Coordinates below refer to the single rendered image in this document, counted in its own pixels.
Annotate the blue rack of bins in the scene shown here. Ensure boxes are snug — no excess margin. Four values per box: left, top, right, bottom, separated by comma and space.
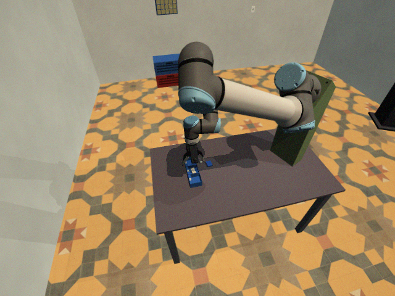
185, 157, 202, 187

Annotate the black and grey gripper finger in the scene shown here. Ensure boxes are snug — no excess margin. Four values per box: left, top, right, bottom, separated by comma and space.
181, 153, 189, 165
198, 150, 205, 162

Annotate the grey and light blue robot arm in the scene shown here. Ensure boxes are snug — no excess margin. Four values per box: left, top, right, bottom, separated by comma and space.
178, 41, 321, 145

